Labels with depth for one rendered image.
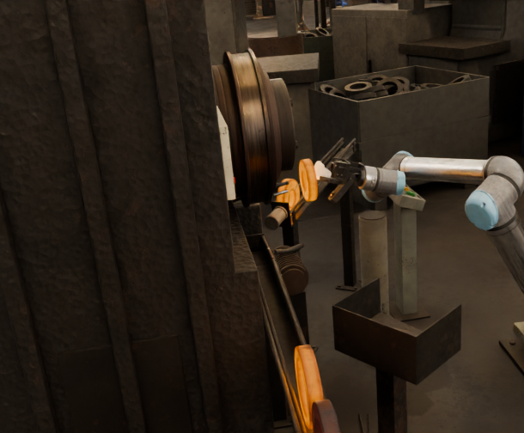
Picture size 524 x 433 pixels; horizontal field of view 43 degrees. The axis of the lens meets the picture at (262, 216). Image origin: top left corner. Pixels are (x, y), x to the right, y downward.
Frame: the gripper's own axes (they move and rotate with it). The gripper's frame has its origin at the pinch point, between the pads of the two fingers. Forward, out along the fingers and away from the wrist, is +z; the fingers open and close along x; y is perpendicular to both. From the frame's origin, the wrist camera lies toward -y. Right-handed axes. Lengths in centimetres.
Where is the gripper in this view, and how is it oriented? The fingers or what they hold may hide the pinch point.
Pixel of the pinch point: (307, 174)
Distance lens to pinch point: 246.0
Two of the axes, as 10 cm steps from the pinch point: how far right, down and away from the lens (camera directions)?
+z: -9.7, -1.3, -2.1
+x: 1.6, 3.2, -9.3
